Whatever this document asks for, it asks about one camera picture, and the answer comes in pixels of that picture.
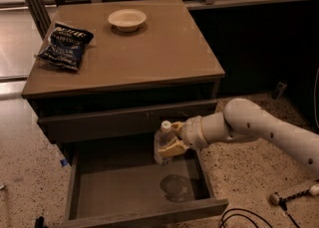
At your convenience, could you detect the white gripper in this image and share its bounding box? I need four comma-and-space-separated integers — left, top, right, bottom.
159, 115, 208, 157

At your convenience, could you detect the clear plastic water bottle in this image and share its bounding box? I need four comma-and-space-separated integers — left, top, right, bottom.
154, 120, 175, 165

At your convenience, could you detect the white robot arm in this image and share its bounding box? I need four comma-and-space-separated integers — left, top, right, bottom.
155, 99, 319, 173

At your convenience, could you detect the closed top drawer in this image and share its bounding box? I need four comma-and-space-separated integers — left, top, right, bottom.
38, 100, 217, 143

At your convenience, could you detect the open middle drawer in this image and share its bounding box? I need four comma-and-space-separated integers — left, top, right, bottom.
61, 134, 228, 228

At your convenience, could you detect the brown drawer cabinet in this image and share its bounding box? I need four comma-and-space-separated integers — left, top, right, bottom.
21, 0, 230, 228

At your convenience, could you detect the blue tape piece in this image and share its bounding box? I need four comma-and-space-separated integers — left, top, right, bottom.
60, 159, 69, 167

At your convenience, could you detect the white paper bowl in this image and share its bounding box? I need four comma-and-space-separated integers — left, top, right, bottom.
108, 9, 147, 33

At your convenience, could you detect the blue chips bag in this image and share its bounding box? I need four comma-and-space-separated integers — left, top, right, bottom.
35, 23, 94, 71

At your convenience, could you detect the white striped floor tool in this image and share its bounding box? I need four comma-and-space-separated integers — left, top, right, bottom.
269, 179, 319, 205

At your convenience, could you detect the black object bottom left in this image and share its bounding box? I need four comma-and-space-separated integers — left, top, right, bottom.
34, 216, 44, 228

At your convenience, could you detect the black floor cable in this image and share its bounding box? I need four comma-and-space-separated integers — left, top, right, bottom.
218, 208, 274, 228

